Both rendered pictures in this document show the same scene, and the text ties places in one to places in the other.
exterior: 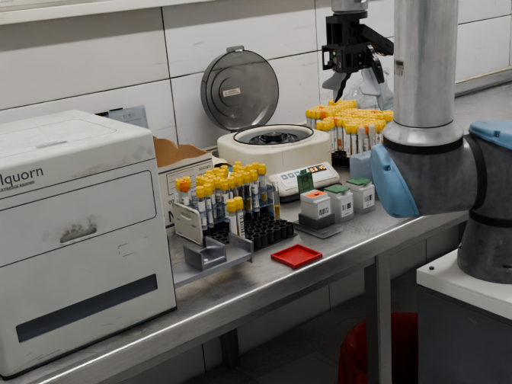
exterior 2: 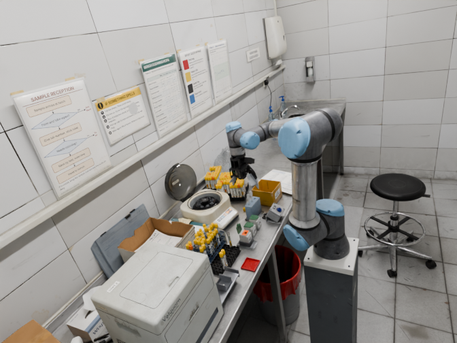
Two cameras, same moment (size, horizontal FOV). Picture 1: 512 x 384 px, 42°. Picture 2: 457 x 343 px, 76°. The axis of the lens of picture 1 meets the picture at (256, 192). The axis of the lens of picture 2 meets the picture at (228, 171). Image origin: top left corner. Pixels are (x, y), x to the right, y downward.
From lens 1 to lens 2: 0.57 m
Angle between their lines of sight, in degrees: 21
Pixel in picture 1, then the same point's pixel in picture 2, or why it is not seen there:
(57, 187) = (185, 301)
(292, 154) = (219, 209)
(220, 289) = (233, 295)
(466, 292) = (326, 267)
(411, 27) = (303, 190)
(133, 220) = (208, 292)
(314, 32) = (196, 141)
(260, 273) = (243, 279)
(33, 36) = (90, 195)
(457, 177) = (321, 232)
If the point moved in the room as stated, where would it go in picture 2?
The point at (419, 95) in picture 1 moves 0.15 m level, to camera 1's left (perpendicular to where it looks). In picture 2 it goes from (307, 211) to (272, 227)
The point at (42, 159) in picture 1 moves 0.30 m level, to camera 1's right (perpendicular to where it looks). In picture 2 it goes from (179, 295) to (265, 251)
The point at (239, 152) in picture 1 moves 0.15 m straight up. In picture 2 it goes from (196, 215) to (190, 191)
